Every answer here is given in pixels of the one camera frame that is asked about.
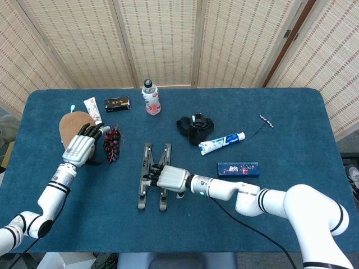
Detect white box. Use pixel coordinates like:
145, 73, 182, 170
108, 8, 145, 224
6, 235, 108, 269
44, 252, 96, 269

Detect black floor cable bundle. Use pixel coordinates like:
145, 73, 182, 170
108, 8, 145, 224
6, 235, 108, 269
94, 252, 120, 269

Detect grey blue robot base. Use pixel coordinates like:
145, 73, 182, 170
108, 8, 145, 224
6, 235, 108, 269
116, 252, 238, 269

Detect blue table cloth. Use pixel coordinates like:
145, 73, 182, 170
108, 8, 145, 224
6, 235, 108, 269
0, 88, 358, 254

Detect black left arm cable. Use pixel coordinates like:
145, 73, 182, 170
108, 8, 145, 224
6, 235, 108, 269
4, 190, 68, 269

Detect black folding laptop stand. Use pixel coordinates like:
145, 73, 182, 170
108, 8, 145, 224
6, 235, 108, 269
137, 142, 172, 212

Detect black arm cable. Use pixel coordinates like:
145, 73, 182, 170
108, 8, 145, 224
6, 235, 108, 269
209, 197, 297, 269
4, 190, 68, 269

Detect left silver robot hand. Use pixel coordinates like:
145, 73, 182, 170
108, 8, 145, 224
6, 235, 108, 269
62, 122, 111, 169

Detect black box with gold print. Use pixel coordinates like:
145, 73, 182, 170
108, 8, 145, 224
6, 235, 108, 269
104, 96, 132, 114

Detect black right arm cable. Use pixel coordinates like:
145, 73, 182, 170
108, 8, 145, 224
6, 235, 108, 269
209, 197, 297, 269

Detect white tube with red print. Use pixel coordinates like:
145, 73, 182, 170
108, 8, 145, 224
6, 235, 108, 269
83, 96, 105, 127

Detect light wood bamboo folding screen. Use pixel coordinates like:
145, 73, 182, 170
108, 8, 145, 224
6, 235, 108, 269
0, 0, 309, 118

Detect blue printed rectangular box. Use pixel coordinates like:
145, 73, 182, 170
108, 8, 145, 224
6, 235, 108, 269
217, 161, 260, 179

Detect dark red grape bunch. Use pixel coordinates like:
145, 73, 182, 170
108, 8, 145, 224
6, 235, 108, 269
103, 126, 124, 165

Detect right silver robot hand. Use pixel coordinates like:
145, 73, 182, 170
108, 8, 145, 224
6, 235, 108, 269
142, 164, 194, 200

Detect black strap camera mount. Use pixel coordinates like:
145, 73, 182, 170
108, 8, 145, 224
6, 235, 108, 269
176, 112, 215, 146

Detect small metal bar with cord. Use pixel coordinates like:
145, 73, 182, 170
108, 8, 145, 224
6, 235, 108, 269
250, 114, 275, 140

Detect brown plush toy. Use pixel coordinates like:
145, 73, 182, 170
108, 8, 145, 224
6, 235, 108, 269
58, 111, 98, 166

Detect person's olive trousers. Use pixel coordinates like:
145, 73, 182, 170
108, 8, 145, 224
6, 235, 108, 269
0, 114, 21, 148

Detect grey sneaker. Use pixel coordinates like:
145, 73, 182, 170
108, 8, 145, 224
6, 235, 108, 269
344, 164, 359, 202

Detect brown frame bamboo screen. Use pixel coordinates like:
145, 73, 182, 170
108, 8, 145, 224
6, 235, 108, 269
262, 0, 359, 141

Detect clear bottle with red drink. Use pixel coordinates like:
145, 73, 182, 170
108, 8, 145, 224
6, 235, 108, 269
141, 78, 162, 117

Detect white and blue toothpaste tube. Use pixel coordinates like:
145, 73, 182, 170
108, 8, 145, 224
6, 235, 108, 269
198, 131, 246, 156

